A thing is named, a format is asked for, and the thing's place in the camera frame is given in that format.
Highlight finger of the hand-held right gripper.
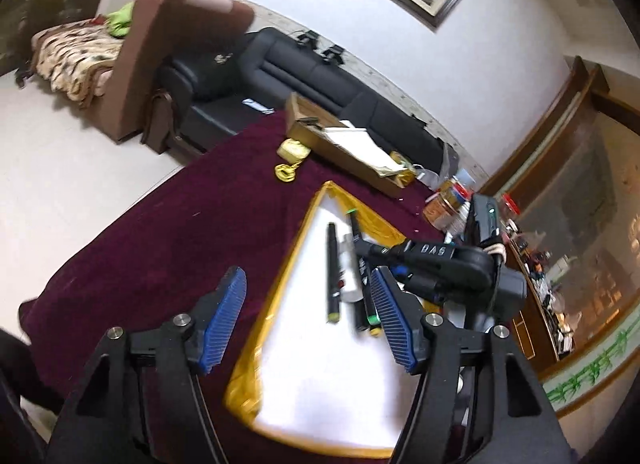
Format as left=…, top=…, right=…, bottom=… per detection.
left=392, top=264, right=446, bottom=304
left=356, top=241, right=412, bottom=267

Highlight wooden counter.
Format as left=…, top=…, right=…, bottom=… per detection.
left=487, top=55, right=640, bottom=417

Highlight purple tablecloth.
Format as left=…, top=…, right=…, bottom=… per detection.
left=20, top=114, right=501, bottom=464

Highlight gold-rimmed tray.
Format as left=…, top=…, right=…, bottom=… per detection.
left=223, top=181, right=453, bottom=460

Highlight clear jar with red lid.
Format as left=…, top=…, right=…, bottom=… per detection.
left=499, top=193, right=524, bottom=222

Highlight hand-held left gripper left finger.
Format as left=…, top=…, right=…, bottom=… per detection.
left=47, top=267, right=248, bottom=464

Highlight white squeeze bottle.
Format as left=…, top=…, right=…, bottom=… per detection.
left=339, top=233, right=365, bottom=304

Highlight black marker yellow-green band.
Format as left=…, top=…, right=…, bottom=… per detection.
left=326, top=222, right=342, bottom=323

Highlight amber jar with red lid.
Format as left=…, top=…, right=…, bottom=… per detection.
left=424, top=178, right=474, bottom=231

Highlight small gold box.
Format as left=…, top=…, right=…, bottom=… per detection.
left=278, top=138, right=312, bottom=161

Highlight white paper sheets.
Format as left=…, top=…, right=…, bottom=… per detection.
left=322, top=125, right=397, bottom=171

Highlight gold ribbon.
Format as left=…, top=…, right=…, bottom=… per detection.
left=273, top=160, right=299, bottom=183

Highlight phone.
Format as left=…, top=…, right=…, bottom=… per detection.
left=241, top=98, right=277, bottom=116

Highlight long cardboard box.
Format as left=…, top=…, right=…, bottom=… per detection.
left=284, top=92, right=417, bottom=198

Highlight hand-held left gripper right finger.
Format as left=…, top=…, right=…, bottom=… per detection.
left=371, top=265, right=574, bottom=464

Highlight black leather sofa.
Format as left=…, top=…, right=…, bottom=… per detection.
left=141, top=26, right=462, bottom=181

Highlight brown sofa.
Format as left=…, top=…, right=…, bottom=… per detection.
left=31, top=0, right=257, bottom=146

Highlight pile of assorted small tools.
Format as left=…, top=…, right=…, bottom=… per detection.
left=504, top=224, right=577, bottom=356

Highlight patterned blanket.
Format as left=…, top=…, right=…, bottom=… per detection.
left=31, top=22, right=125, bottom=106

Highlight black marker green end cap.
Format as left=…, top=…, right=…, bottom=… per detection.
left=346, top=208, right=370, bottom=332

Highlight green cloth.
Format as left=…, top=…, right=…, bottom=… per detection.
left=106, top=1, right=137, bottom=38

